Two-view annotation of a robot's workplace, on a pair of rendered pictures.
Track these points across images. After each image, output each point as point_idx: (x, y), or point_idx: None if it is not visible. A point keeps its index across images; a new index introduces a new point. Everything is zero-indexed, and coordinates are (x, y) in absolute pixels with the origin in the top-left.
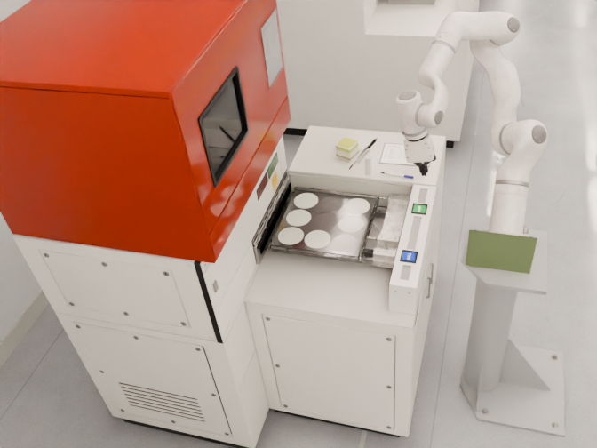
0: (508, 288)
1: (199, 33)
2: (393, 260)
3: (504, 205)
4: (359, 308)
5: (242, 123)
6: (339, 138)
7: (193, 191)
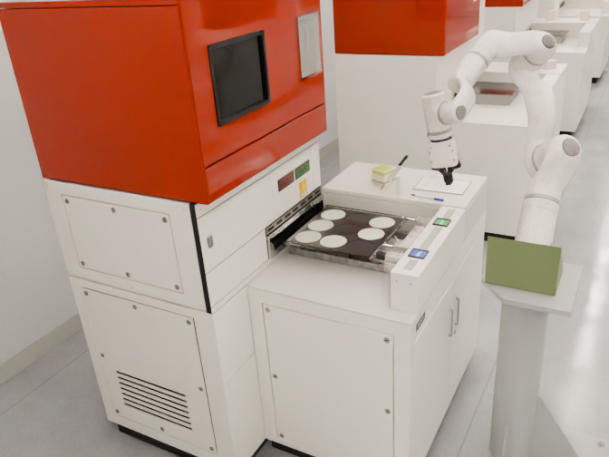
0: (527, 306)
1: None
2: None
3: (529, 218)
4: (360, 303)
5: (264, 91)
6: None
7: (191, 113)
